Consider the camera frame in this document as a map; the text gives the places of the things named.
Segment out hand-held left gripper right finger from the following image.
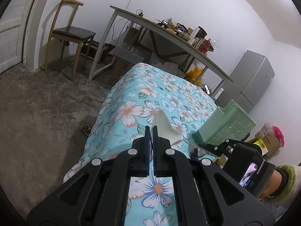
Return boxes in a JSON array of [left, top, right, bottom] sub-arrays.
[[152, 126, 276, 226]]

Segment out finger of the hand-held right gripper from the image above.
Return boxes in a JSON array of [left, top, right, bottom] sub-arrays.
[[204, 138, 239, 158]]

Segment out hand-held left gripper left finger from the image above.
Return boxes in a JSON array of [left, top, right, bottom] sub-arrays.
[[27, 126, 151, 226]]

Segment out white ceramic spoon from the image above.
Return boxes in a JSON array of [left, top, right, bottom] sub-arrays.
[[152, 109, 183, 146]]

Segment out green plastic utensil holder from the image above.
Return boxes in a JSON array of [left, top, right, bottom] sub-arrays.
[[192, 99, 257, 147]]

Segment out person's right forearm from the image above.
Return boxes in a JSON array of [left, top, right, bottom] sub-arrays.
[[259, 165, 301, 208]]

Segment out yellow-green packet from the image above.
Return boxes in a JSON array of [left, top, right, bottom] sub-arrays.
[[247, 138, 268, 156]]

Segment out open cardboard box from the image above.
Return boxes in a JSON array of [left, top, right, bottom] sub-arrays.
[[255, 124, 281, 157]]

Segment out pink plastic bag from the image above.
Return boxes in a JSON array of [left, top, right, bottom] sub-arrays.
[[272, 126, 284, 147]]

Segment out grey refrigerator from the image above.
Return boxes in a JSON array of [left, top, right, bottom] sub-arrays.
[[229, 50, 275, 113]]

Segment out yellow plastic bag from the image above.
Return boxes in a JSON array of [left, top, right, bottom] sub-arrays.
[[186, 67, 205, 86]]

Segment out white plastic bag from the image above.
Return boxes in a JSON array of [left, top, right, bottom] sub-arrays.
[[150, 52, 179, 76]]

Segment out clutter of bottles and boxes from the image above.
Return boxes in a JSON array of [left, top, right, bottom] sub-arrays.
[[136, 9, 215, 54]]

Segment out dark crate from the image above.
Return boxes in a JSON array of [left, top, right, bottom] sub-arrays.
[[81, 41, 113, 63]]

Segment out grey desk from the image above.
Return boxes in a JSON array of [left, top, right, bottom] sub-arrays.
[[89, 5, 234, 98]]

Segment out wooden chair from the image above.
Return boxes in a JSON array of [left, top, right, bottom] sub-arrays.
[[45, 0, 96, 82]]

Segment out white door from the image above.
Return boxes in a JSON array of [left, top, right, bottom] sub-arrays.
[[0, 0, 45, 74]]

